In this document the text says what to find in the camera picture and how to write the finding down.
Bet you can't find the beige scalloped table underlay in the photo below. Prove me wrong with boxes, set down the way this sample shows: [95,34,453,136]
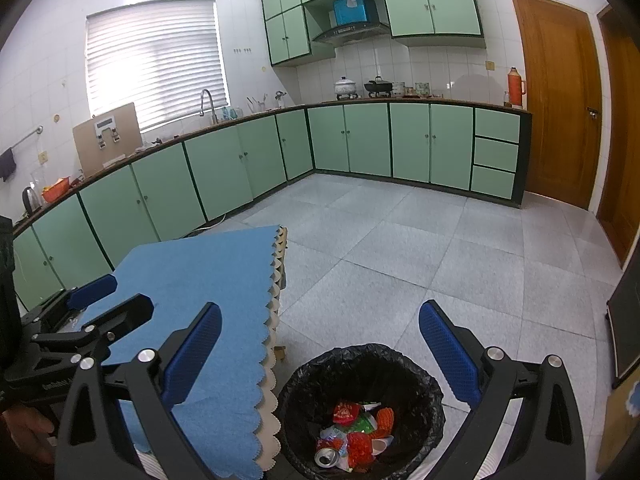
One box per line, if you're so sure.
[252,225,292,471]

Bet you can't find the red tin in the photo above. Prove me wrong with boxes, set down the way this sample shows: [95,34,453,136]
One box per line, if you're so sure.
[332,400,358,426]

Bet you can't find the blue box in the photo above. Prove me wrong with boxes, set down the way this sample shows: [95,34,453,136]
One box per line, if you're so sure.
[333,0,368,27]

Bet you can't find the person's left hand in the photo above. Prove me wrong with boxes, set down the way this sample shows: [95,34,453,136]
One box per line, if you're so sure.
[0,405,56,465]

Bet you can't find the blue scalloped tablecloth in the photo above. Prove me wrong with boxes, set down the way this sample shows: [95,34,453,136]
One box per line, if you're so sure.
[75,225,282,480]

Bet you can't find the red plastic bag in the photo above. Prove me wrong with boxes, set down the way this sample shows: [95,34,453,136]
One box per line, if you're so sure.
[346,432,373,471]

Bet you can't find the green and white carton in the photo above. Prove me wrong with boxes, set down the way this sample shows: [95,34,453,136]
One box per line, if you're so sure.
[350,402,383,433]

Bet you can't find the orange basin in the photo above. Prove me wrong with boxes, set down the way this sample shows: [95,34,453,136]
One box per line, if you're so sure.
[41,177,72,202]

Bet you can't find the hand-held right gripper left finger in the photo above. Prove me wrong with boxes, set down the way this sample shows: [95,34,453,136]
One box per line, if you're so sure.
[54,302,223,480]

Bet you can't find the green cabinet drawer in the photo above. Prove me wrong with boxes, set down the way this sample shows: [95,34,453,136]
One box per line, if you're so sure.
[474,107,521,143]
[472,136,519,172]
[471,165,516,200]

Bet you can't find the white window blinds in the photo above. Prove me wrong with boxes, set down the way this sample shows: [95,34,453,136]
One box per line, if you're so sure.
[85,0,231,133]

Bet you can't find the metal towel bar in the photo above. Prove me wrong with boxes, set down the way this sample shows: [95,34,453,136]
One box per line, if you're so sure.
[10,126,44,153]

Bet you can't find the steel electric kettle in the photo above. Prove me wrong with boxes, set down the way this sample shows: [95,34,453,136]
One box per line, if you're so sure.
[21,186,42,217]

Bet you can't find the black range hood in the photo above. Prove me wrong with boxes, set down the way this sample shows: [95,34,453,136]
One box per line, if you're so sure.
[312,22,392,45]

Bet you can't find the black wok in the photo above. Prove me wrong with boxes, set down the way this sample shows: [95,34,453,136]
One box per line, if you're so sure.
[363,76,393,98]

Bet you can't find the cardboard box on counter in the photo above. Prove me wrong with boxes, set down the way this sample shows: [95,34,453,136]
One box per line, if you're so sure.
[72,102,142,176]

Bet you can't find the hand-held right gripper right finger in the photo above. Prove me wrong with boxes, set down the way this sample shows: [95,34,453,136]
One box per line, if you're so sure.
[419,300,587,480]

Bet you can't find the black glass cabinet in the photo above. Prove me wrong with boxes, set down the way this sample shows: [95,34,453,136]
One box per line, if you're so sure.
[606,260,640,388]

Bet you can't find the black bag lined trash bin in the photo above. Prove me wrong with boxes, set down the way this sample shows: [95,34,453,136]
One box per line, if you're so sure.
[275,343,446,478]

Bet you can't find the orange thermos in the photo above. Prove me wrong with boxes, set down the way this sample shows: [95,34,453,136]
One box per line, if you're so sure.
[506,66,527,107]

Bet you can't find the wooden door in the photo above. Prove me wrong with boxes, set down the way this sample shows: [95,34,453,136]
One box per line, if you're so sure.
[510,0,603,211]
[596,5,640,268]

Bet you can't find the green base cabinets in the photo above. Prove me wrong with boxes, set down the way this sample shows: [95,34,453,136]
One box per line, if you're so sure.
[10,101,533,306]

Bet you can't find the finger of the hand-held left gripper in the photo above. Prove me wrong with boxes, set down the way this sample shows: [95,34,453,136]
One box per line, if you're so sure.
[30,294,154,362]
[21,274,119,335]

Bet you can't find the metal faucet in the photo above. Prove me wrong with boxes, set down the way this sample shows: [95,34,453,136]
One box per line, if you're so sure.
[200,89,218,126]

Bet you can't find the green wall cabinets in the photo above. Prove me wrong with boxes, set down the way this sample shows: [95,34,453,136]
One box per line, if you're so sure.
[261,0,487,67]

